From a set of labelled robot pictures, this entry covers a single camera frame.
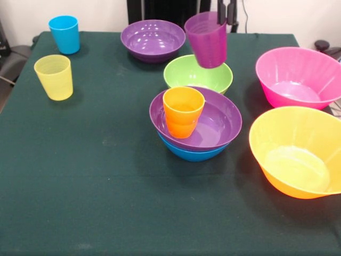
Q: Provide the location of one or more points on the blue cup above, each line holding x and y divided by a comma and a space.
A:
65, 34

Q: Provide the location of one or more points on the green bowl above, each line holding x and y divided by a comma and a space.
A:
183, 74

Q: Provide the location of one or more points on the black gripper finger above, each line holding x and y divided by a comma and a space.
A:
231, 12
221, 12

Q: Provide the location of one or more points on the orange cup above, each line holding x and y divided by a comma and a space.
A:
181, 130
183, 109

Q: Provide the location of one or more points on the blue bowl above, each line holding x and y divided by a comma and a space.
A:
194, 156

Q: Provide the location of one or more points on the purple cup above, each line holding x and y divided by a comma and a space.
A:
209, 45

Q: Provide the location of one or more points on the pink bowl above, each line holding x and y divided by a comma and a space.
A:
295, 80

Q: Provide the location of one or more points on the purple bowl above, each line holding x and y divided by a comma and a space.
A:
153, 37
221, 128

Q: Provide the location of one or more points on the dark green table cloth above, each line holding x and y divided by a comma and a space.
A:
80, 173

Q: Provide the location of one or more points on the yellow cup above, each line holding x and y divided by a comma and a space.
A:
54, 80

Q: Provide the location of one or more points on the black office chair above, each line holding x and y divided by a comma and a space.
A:
13, 61
326, 49

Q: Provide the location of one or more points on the orange bowl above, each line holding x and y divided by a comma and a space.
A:
295, 160

